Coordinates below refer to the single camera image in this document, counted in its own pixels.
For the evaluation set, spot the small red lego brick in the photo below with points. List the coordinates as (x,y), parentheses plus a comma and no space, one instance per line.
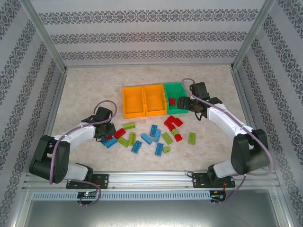
(109,137)
(178,137)
(172,101)

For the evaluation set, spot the green plastic bin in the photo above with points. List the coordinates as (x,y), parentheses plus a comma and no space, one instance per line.
(177,91)

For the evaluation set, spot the long green lego brick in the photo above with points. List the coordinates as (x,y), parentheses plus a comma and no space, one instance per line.
(129,125)

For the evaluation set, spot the small green lego brick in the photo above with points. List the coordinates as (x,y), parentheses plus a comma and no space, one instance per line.
(175,132)
(166,149)

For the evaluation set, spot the orange plastic bin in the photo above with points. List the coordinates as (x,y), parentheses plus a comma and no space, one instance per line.
(155,98)
(133,99)

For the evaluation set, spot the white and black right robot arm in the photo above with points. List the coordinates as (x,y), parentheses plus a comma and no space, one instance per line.
(225,123)

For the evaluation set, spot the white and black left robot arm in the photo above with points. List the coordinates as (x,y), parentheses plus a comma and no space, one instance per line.
(78,134)

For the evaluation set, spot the small circuit board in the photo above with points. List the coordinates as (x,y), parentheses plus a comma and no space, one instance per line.
(87,194)
(216,196)

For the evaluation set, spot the grey metal panel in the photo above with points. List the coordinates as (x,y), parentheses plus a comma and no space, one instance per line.
(151,215)

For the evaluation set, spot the aluminium table side rail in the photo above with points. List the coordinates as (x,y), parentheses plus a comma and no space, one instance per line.
(55,101)
(243,94)

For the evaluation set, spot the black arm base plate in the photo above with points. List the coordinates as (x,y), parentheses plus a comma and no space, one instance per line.
(102,180)
(198,180)

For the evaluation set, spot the aluminium upright frame post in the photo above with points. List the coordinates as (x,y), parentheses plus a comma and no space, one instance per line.
(47,37)
(251,35)

